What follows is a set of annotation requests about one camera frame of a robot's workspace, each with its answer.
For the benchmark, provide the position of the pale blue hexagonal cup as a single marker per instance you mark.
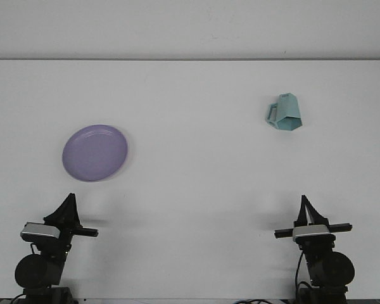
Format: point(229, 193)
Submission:
point(288, 109)

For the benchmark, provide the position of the round lilac plate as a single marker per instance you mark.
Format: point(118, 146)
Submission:
point(95, 153)

